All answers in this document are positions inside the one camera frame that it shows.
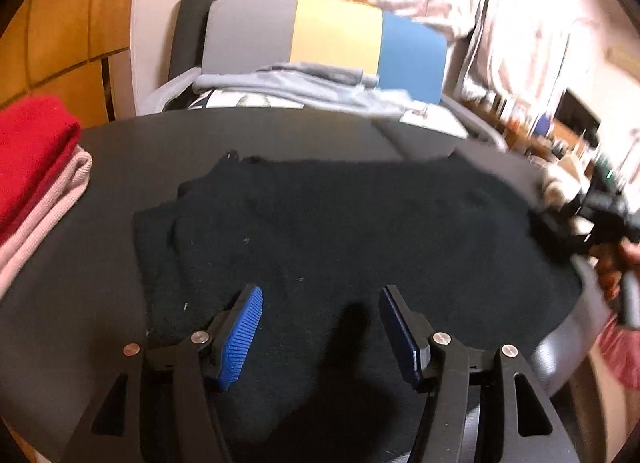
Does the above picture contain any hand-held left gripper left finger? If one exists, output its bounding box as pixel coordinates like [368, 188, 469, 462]
[60, 284, 264, 463]

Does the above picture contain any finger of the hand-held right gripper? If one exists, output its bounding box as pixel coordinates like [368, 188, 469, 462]
[527, 206, 593, 264]

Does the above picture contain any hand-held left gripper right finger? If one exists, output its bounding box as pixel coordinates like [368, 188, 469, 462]
[378, 284, 573, 463]

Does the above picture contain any black sweater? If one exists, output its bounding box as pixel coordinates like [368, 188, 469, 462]
[132, 150, 586, 449]

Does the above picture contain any person's right hand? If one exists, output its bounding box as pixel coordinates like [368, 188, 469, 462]
[592, 238, 640, 304]

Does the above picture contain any cream fuzzy sweater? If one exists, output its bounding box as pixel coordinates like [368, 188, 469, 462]
[537, 166, 581, 209]

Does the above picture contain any black monitor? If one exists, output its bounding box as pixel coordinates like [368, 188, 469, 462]
[555, 88, 601, 134]

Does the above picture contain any cluttered wooden shelf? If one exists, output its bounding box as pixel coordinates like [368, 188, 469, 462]
[462, 88, 616, 179]

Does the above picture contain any white printed t-shirt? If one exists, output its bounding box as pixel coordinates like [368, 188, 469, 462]
[187, 88, 471, 139]

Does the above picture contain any pink folded sweater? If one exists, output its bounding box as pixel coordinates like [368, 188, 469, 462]
[0, 146, 94, 304]

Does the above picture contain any grey-blue hoodie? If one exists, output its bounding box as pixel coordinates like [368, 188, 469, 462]
[192, 62, 421, 119]

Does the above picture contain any red folded sweater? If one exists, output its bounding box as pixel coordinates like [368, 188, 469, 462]
[0, 96, 83, 246]

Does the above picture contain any grey yellow blue chair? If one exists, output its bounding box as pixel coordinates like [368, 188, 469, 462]
[137, 0, 506, 149]

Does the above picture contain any black rolled mat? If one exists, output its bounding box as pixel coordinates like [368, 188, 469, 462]
[167, 0, 221, 84]

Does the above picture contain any wooden panelled wardrobe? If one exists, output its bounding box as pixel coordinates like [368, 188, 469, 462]
[0, 0, 138, 129]

